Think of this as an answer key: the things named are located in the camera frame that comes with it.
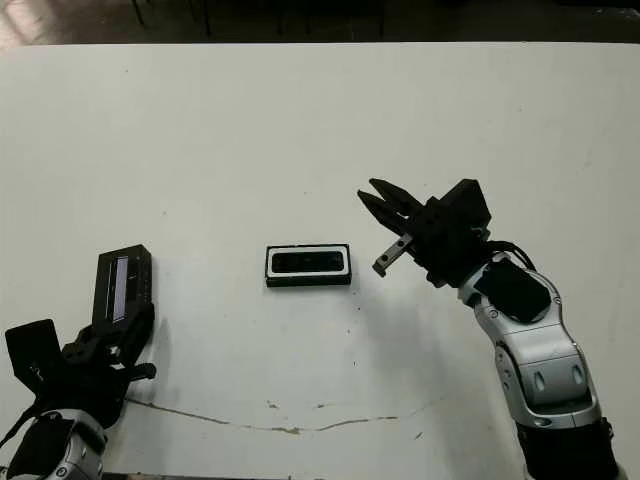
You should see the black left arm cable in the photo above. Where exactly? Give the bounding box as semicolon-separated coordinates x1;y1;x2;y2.
0;394;44;454

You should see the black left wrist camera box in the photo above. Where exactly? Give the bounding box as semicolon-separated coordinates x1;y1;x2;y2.
3;317;65;397

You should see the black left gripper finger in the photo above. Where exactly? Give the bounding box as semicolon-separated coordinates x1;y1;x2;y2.
66;323;100;357
113;301;157;365

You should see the black box base white tray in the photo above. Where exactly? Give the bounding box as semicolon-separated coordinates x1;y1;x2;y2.
264;243;354;290

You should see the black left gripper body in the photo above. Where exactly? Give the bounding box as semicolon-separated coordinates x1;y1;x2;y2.
28;347;158;432

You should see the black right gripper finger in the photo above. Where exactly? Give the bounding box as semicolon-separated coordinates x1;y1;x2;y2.
367;177;430;215
356;188;415;237

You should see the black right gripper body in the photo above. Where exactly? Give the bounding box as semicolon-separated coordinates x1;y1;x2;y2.
371;197;494;290

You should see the glossy black box lid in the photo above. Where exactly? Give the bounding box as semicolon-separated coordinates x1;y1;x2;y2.
91;243;155;332

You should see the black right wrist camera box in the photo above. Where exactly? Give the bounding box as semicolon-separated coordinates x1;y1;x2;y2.
438;177;493;232

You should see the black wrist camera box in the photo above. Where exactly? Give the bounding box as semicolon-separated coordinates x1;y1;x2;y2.
3;317;65;397
438;177;493;232

